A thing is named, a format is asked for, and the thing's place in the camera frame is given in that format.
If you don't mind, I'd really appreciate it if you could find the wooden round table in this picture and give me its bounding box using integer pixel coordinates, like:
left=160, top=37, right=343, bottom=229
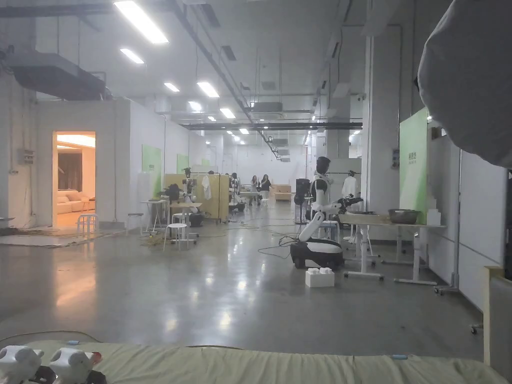
left=167, top=201, right=204, bottom=228

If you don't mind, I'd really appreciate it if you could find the white folding table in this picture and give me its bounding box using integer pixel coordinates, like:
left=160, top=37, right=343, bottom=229
left=139, top=199, right=169, bottom=234

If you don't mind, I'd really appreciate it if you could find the bed with pale green sheet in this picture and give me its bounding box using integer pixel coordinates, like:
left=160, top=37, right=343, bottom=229
left=0, top=339, right=510, bottom=384

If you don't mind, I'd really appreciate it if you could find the white hanging garment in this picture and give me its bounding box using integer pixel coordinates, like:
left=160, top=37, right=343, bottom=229
left=341, top=175, right=359, bottom=198

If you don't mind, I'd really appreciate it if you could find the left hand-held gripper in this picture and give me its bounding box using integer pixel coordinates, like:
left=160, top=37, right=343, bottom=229
left=0, top=345, right=55, bottom=384

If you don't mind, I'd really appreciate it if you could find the yellow floor cable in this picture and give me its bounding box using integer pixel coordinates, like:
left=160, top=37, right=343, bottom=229
left=137, top=223, right=299, bottom=248

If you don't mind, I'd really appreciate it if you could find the black floor cable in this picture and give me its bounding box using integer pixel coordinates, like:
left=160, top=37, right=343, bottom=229
left=257, top=234, right=302, bottom=258

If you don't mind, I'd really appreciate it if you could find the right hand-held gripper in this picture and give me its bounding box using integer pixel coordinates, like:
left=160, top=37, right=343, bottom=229
left=48, top=347, right=107, bottom=384

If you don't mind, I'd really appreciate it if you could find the white sofa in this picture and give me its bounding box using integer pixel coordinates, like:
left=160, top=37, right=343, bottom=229
left=56, top=190, right=97, bottom=216

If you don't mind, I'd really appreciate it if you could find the light wooden cabinet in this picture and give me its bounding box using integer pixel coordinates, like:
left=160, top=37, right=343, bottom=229
left=272, top=183, right=295, bottom=204

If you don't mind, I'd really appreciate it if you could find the white-legged work table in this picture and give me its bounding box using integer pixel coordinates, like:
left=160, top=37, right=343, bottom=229
left=338, top=195, right=448, bottom=286

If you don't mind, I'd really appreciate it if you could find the white round stool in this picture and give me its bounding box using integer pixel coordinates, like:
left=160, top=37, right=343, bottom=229
left=126, top=212, right=145, bottom=235
left=163, top=222, right=189, bottom=253
left=75, top=213, right=99, bottom=236

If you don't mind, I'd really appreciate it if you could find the white humanoid robot, wheeled base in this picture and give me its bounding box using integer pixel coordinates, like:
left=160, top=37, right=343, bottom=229
left=289, top=156, right=365, bottom=270

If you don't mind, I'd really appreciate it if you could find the white foam block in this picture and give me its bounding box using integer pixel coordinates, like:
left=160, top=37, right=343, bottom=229
left=304, top=268, right=336, bottom=289

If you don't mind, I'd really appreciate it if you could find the black and white robot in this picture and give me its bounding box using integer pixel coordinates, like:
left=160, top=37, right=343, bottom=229
left=180, top=167, right=204, bottom=228

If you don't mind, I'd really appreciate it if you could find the large grey fabric cover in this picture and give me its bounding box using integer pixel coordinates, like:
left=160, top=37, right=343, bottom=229
left=417, top=0, right=512, bottom=170

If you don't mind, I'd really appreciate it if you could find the wood-framed grey headboard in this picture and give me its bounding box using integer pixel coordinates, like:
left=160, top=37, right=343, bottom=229
left=482, top=265, right=512, bottom=367

